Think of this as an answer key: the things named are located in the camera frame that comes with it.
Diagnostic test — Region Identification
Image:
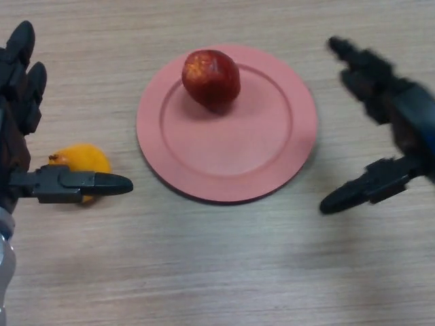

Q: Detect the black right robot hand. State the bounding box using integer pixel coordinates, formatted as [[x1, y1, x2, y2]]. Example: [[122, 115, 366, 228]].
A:
[[319, 36, 435, 215]]

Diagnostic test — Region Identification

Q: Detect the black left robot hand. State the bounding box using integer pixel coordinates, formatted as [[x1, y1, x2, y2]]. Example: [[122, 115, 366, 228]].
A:
[[0, 20, 134, 215]]

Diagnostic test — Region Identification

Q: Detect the red apple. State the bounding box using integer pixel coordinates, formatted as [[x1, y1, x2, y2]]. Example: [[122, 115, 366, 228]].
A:
[[181, 49, 241, 115]]

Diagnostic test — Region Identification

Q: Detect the pink round plate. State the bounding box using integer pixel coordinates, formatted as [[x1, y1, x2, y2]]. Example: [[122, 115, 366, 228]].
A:
[[135, 43, 319, 205]]

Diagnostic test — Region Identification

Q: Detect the yellow pear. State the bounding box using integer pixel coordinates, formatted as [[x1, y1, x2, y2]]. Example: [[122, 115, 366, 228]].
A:
[[47, 143, 112, 206]]

